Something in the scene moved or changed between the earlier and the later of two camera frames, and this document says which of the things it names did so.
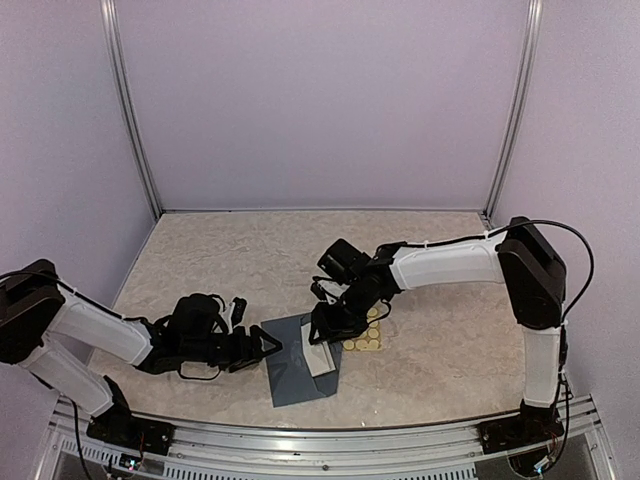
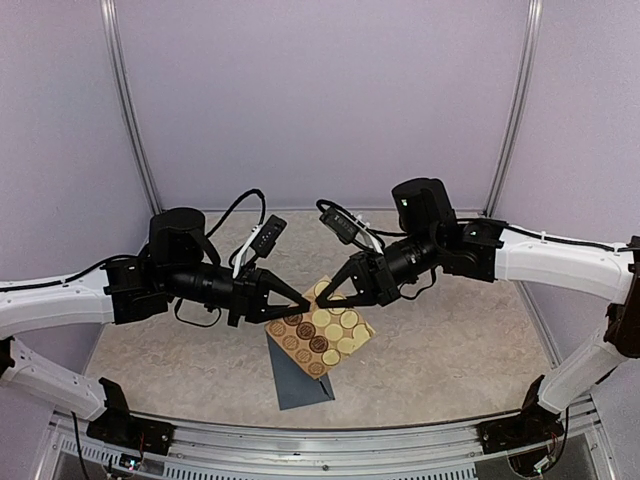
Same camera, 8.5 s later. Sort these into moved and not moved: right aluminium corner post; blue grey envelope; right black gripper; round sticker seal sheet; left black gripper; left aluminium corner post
Moved: left black gripper; right black gripper; round sticker seal sheet
Not moved: left aluminium corner post; blue grey envelope; right aluminium corner post
